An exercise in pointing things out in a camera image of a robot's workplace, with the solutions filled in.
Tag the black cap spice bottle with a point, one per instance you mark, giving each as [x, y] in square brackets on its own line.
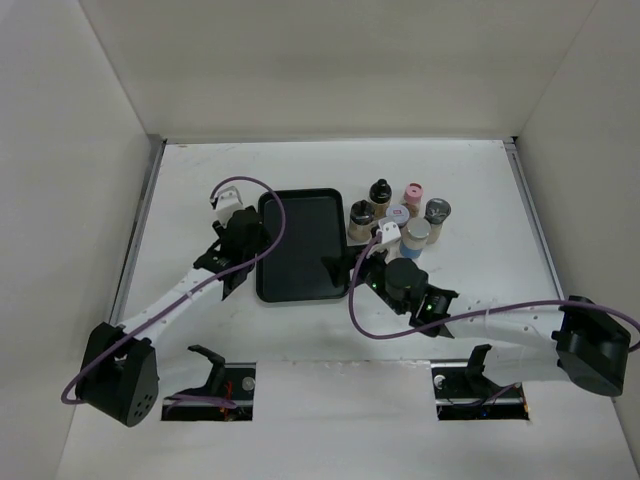
[361, 218]

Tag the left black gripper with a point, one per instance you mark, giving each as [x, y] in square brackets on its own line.
[263, 242]

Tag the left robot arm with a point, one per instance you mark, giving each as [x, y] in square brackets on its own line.
[119, 372]

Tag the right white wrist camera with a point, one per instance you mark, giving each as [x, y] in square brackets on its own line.
[387, 232]

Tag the pink cap spice bottle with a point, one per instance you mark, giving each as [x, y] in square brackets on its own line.
[412, 199]

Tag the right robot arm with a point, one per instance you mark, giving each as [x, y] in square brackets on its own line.
[570, 340]

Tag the black plastic tray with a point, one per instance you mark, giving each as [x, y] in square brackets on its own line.
[313, 225]

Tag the blue label bead jar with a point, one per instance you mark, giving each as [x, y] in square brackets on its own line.
[414, 236]

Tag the red label white lid jar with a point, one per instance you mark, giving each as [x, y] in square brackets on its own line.
[399, 214]

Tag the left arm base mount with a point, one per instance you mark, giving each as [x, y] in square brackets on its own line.
[203, 386]

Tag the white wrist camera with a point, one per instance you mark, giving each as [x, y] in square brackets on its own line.
[226, 202]
[387, 232]

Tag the clear dome cap shaker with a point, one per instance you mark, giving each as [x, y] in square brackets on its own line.
[437, 210]

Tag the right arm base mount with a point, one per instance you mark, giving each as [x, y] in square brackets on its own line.
[463, 393]

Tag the black knob spice bottle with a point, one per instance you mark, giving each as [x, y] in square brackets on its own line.
[380, 194]

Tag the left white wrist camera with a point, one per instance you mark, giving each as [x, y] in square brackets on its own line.
[226, 202]

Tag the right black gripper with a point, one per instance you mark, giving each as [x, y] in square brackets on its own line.
[339, 266]

